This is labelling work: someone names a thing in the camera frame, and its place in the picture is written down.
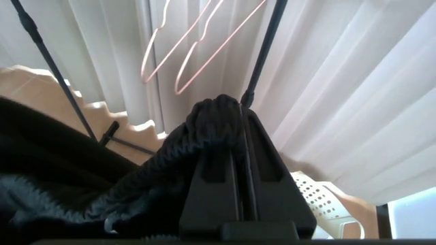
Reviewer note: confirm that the beige curtain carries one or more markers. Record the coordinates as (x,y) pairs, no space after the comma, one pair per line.
(340,85)

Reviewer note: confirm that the pink clothes hanger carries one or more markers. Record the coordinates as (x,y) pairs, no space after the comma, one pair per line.
(148,54)
(218,51)

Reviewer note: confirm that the black clothes rack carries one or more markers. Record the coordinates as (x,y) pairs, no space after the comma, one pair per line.
(264,51)

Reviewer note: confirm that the black shorts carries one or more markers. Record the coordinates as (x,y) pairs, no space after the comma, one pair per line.
(85,177)

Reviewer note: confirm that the white laundry basket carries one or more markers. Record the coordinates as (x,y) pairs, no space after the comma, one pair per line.
(323,200)

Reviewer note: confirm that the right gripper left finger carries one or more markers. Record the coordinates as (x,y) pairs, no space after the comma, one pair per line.
(211,204)

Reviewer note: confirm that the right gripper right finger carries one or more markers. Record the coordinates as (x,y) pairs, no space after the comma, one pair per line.
(279,200)

